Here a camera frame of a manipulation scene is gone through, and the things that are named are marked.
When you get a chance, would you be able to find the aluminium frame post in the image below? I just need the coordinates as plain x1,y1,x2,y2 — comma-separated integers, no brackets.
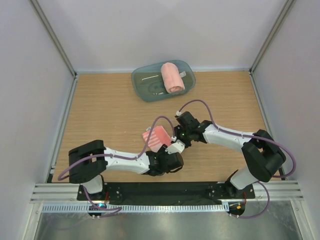
249,0,296,75
29,0,78,78

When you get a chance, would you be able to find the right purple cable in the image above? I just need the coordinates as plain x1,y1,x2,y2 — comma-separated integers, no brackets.
176,99,298,221

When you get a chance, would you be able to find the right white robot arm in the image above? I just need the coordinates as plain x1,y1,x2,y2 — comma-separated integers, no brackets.
174,111,286,198

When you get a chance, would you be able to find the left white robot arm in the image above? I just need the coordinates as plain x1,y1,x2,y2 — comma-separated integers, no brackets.
67,140,185,200

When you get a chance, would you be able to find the teal translucent plastic bin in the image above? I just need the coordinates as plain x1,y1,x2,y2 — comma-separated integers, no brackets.
131,60,196,102

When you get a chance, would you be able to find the slotted white cable duct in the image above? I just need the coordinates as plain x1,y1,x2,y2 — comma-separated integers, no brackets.
41,202,229,214

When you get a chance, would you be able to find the right aluminium frame post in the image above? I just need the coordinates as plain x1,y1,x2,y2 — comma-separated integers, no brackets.
249,0,296,75

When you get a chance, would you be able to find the long pink towel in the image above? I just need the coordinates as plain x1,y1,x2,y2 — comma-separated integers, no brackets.
160,62,185,94

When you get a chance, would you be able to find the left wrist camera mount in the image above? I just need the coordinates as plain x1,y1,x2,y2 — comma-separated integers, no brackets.
165,136,186,155

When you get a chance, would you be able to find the left aluminium frame post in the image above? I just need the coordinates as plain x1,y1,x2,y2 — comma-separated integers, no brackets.
29,0,78,78

